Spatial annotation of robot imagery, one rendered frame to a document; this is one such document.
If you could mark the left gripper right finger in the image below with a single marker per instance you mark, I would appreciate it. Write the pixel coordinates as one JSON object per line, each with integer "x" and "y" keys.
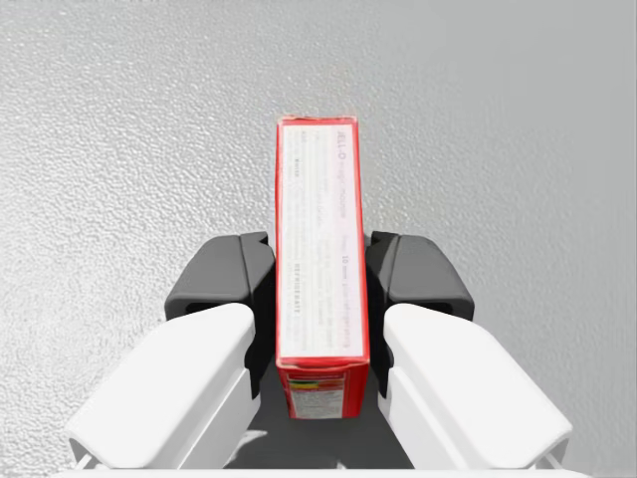
{"x": 458, "y": 383}

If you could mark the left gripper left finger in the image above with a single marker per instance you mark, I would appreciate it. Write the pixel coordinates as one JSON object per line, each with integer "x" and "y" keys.
{"x": 179, "y": 378}

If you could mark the red and white carton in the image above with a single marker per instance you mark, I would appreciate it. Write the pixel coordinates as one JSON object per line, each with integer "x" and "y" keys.
{"x": 321, "y": 259}

